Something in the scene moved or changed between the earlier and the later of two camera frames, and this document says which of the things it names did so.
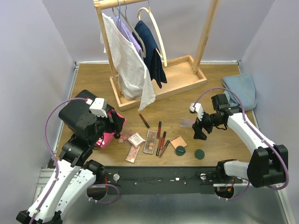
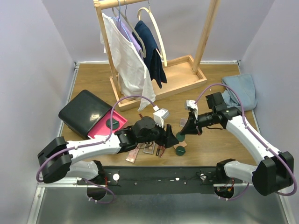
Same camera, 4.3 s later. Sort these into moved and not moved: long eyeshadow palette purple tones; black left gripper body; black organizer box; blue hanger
Moved: black left gripper body
Not moved: long eyeshadow palette purple tones; black organizer box; blue hanger
